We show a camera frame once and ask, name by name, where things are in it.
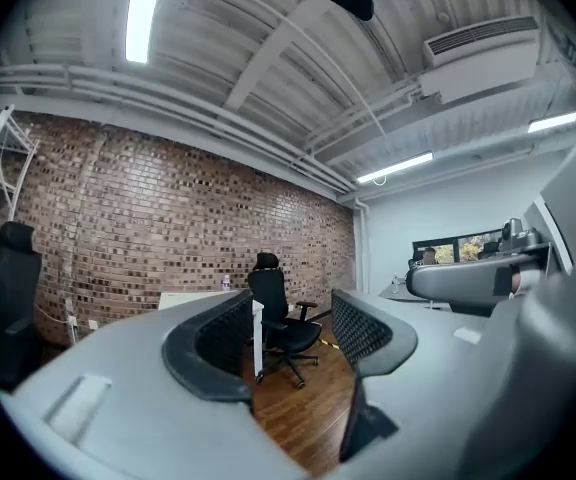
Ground white ceiling pipes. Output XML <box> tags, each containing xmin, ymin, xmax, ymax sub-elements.
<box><xmin>0</xmin><ymin>62</ymin><xmax>359</xmax><ymax>199</ymax></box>

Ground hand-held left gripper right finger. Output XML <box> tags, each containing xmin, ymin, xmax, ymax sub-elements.
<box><xmin>327</xmin><ymin>287</ymin><xmax>490</xmax><ymax>480</ymax></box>

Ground long ceiling light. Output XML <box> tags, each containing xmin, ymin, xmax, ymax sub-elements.
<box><xmin>356</xmin><ymin>151</ymin><xmax>434</xmax><ymax>185</ymax></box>
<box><xmin>526</xmin><ymin>111</ymin><xmax>576</xmax><ymax>135</ymax></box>
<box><xmin>125</xmin><ymin>0</ymin><xmax>170</xmax><ymax>65</ymax></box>

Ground dark framed window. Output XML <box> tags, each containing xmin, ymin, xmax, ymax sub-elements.
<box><xmin>412</xmin><ymin>227</ymin><xmax>505</xmax><ymax>265</ymax></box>

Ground white ceiling air conditioner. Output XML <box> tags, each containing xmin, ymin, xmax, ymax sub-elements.
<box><xmin>419</xmin><ymin>15</ymin><xmax>541</xmax><ymax>105</ymax></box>

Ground white vertical wall pipes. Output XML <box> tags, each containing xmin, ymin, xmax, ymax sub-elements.
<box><xmin>353</xmin><ymin>195</ymin><xmax>370</xmax><ymax>294</ymax></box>

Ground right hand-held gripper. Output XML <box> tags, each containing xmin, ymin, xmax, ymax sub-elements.
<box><xmin>406</xmin><ymin>216</ymin><xmax>553</xmax><ymax>316</ymax></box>

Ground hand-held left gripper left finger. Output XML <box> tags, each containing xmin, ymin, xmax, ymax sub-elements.
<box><xmin>0</xmin><ymin>287</ymin><xmax>319</xmax><ymax>480</ymax></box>

